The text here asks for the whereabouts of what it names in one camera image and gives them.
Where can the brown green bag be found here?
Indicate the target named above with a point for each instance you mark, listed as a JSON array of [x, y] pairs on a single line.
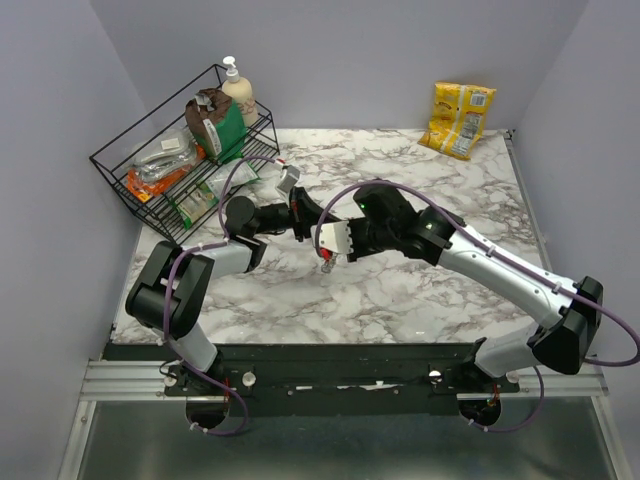
[[215, 122]]

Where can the cream pump lotion bottle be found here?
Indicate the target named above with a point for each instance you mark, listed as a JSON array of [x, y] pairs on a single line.
[[240, 90]]

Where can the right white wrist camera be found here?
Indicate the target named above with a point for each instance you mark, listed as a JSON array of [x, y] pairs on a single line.
[[335, 237]]

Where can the orange snack packet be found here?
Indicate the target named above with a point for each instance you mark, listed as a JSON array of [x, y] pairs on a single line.
[[146, 190]]

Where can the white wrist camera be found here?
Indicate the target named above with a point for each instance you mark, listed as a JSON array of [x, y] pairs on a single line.
[[335, 237], [288, 179]]

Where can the metal red key organizer plate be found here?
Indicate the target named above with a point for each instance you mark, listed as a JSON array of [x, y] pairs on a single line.
[[329, 260]]

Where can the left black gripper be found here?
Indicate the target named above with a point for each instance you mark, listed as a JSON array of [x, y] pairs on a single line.
[[303, 212]]

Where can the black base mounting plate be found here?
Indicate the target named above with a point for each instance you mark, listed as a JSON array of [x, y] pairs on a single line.
[[333, 380]]

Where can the yellow chips bag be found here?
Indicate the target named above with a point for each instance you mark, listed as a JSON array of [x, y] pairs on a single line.
[[457, 118]]

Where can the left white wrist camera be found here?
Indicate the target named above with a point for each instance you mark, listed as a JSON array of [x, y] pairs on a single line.
[[288, 179]]

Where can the aluminium rail frame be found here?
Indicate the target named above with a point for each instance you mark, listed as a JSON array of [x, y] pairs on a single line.
[[130, 373]]

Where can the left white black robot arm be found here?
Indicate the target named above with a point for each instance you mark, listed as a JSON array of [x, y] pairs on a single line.
[[168, 294]]

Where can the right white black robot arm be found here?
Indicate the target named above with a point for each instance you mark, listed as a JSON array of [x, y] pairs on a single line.
[[564, 314]]

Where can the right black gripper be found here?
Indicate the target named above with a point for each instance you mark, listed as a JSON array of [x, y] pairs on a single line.
[[357, 252]]

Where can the green white snack packet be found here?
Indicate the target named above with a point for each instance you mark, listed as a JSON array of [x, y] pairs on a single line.
[[208, 192]]

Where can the clear plastic packet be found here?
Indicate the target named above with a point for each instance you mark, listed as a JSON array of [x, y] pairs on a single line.
[[169, 152]]

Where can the black wire rack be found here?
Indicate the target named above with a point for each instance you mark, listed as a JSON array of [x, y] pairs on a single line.
[[115, 159]]

